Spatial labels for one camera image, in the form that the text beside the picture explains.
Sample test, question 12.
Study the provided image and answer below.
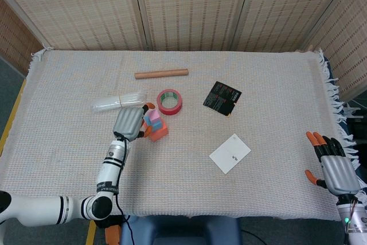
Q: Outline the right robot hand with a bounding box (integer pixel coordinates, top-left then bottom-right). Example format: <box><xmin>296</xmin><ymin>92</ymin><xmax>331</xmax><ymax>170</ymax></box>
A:
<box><xmin>305</xmin><ymin>131</ymin><xmax>361</xmax><ymax>197</ymax></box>

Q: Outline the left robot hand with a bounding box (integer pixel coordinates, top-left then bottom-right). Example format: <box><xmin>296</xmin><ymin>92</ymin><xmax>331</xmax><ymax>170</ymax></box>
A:
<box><xmin>113</xmin><ymin>102</ymin><xmax>157</xmax><ymax>142</ymax></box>

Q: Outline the pink small cube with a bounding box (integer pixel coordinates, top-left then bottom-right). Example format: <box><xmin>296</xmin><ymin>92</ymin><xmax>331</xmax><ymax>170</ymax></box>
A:
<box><xmin>147</xmin><ymin>110</ymin><xmax>162</xmax><ymax>124</ymax></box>

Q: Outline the blue foam cube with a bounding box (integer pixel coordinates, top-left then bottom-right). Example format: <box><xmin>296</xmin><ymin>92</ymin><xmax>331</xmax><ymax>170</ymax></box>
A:
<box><xmin>143</xmin><ymin>115</ymin><xmax>163</xmax><ymax>130</ymax></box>

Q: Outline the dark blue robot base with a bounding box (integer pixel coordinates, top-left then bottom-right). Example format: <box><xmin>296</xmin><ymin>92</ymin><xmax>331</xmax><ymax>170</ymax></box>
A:
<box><xmin>120</xmin><ymin>215</ymin><xmax>243</xmax><ymax>245</ymax></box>

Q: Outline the orange foam cube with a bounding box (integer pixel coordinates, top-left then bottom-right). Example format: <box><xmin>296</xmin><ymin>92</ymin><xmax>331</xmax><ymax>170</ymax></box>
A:
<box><xmin>145</xmin><ymin>124</ymin><xmax>169</xmax><ymax>142</ymax></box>

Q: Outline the bundle of clear straws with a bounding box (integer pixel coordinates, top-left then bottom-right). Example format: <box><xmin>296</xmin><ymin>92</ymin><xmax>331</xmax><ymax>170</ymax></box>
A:
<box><xmin>91</xmin><ymin>90</ymin><xmax>147</xmax><ymax>113</ymax></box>

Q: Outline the red tape roll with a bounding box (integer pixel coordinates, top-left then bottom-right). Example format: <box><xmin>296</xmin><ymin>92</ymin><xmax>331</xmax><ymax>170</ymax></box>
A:
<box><xmin>156</xmin><ymin>88</ymin><xmax>183</xmax><ymax>116</ymax></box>

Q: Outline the black box beside table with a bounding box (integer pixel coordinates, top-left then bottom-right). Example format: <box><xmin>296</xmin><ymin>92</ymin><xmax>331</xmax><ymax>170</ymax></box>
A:
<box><xmin>345</xmin><ymin>112</ymin><xmax>367</xmax><ymax>142</ymax></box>

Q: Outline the wooden rod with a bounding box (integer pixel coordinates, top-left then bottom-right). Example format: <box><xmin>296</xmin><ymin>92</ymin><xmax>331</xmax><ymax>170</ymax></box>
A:
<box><xmin>134</xmin><ymin>68</ymin><xmax>189</xmax><ymax>80</ymax></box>

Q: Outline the black printed card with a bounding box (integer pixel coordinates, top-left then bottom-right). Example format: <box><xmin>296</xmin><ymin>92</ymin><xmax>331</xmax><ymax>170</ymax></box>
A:
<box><xmin>202</xmin><ymin>81</ymin><xmax>243</xmax><ymax>119</ymax></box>

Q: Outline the white woven tablecloth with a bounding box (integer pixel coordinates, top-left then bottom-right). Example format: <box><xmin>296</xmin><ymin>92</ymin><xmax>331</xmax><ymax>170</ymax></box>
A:
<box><xmin>0</xmin><ymin>48</ymin><xmax>362</xmax><ymax>223</ymax></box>

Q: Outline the white paper card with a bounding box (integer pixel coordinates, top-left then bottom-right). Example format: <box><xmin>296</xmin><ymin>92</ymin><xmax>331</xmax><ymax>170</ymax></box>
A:
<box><xmin>209</xmin><ymin>133</ymin><xmax>252</xmax><ymax>175</ymax></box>

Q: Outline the orange box under table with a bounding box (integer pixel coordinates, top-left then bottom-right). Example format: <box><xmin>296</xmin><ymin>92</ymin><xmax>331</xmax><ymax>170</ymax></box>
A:
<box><xmin>104</xmin><ymin>224</ymin><xmax>121</xmax><ymax>245</ymax></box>

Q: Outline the bamboo folding screen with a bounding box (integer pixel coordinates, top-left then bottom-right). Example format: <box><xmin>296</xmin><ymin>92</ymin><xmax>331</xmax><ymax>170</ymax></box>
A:
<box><xmin>0</xmin><ymin>0</ymin><xmax>367</xmax><ymax>102</ymax></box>

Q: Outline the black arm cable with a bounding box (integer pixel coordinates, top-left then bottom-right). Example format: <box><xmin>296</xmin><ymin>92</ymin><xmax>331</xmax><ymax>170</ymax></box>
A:
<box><xmin>114</xmin><ymin>133</ymin><xmax>135</xmax><ymax>245</ymax></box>

